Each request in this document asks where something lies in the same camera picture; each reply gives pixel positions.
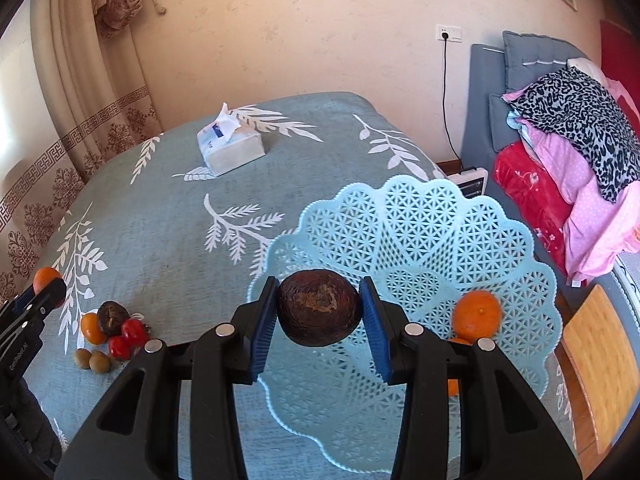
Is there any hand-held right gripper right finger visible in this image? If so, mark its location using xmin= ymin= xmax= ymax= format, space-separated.
xmin=359 ymin=276 xmax=583 ymax=480

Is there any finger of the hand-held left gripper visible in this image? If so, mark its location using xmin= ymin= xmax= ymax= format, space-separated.
xmin=10 ymin=276 xmax=68 ymax=331

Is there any light blue plastic basket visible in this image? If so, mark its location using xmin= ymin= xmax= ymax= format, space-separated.
xmin=248 ymin=176 xmax=563 ymax=461

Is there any red floral blanket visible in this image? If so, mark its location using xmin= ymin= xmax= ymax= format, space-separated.
xmin=494 ymin=142 xmax=576 ymax=281

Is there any beige patterned curtain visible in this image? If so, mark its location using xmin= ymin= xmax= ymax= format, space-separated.
xmin=0 ymin=0 xmax=163 ymax=306

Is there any white pillow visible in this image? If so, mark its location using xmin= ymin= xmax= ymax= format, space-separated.
xmin=567 ymin=57 xmax=608 ymax=86

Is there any white tissue pack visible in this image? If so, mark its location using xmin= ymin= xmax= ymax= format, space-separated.
xmin=196 ymin=102 xmax=266 ymax=177

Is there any teal leaf-print tablecloth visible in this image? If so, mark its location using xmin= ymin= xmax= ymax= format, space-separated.
xmin=10 ymin=91 xmax=576 ymax=480

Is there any orange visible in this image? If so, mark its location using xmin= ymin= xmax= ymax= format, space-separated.
xmin=452 ymin=290 xmax=502 ymax=343
xmin=32 ymin=267 xmax=65 ymax=308
xmin=80 ymin=312 xmax=108 ymax=346
xmin=446 ymin=336 xmax=473 ymax=397

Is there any red wall panel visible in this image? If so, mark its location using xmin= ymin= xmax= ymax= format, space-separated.
xmin=600 ymin=19 xmax=640 ymax=101

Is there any leopard print blanket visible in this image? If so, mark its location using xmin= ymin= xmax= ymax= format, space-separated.
xmin=507 ymin=67 xmax=640 ymax=204

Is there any grey-blue bed headboard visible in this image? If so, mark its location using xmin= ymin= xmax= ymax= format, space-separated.
xmin=460 ymin=42 xmax=511 ymax=176

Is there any knotted curtain tieback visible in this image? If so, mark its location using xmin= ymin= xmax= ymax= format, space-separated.
xmin=89 ymin=0 xmax=151 ymax=41

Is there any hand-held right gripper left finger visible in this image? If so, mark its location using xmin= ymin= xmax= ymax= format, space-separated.
xmin=54 ymin=276 xmax=280 ymax=480

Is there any wooden chair seat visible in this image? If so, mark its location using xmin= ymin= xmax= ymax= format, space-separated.
xmin=555 ymin=284 xmax=640 ymax=466

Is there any large grey cushion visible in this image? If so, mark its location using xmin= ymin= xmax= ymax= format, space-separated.
xmin=502 ymin=30 xmax=588 ymax=96

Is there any black power cable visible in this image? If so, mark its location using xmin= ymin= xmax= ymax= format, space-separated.
xmin=441 ymin=35 xmax=476 ymax=171

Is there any white electric heater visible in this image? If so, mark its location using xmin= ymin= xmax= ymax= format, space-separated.
xmin=447 ymin=167 xmax=487 ymax=198

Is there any dark brown avocado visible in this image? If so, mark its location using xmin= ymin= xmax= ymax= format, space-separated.
xmin=96 ymin=301 xmax=132 ymax=337
xmin=277 ymin=270 xmax=363 ymax=347

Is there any pink blanket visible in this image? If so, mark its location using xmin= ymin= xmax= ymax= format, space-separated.
xmin=502 ymin=80 xmax=640 ymax=286

